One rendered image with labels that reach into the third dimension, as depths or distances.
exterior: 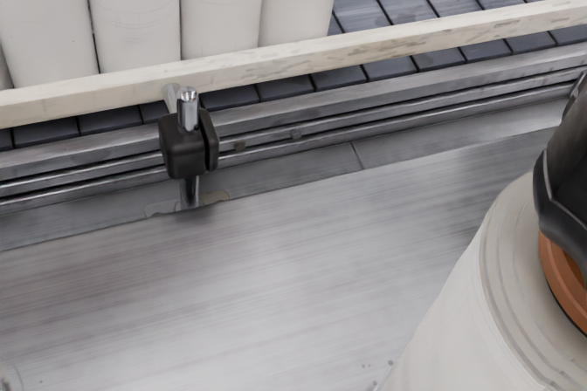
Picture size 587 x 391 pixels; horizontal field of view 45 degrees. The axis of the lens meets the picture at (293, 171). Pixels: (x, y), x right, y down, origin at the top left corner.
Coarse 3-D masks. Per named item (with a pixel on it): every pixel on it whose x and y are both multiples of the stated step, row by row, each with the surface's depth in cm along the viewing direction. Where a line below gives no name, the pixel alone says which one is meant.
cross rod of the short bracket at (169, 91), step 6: (168, 84) 42; (174, 84) 42; (162, 90) 42; (168, 90) 42; (174, 90) 42; (162, 96) 42; (168, 96) 41; (174, 96) 41; (168, 102) 41; (174, 102) 41; (168, 108) 41; (174, 108) 41
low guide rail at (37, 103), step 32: (576, 0) 50; (352, 32) 46; (384, 32) 46; (416, 32) 46; (448, 32) 47; (480, 32) 48; (512, 32) 50; (192, 64) 42; (224, 64) 43; (256, 64) 43; (288, 64) 44; (320, 64) 45; (352, 64) 46; (0, 96) 39; (32, 96) 40; (64, 96) 40; (96, 96) 41; (128, 96) 42; (160, 96) 43; (0, 128) 41
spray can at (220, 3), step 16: (192, 0) 41; (208, 0) 40; (224, 0) 40; (240, 0) 41; (256, 0) 42; (192, 16) 42; (208, 16) 41; (224, 16) 41; (240, 16) 42; (256, 16) 43; (192, 32) 43; (208, 32) 42; (224, 32) 42; (240, 32) 43; (256, 32) 44; (192, 48) 44; (208, 48) 43; (224, 48) 43; (240, 48) 44
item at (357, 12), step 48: (336, 0) 53; (384, 0) 53; (432, 0) 54; (480, 0) 54; (528, 0) 55; (480, 48) 51; (528, 48) 52; (240, 96) 46; (288, 96) 47; (0, 144) 42
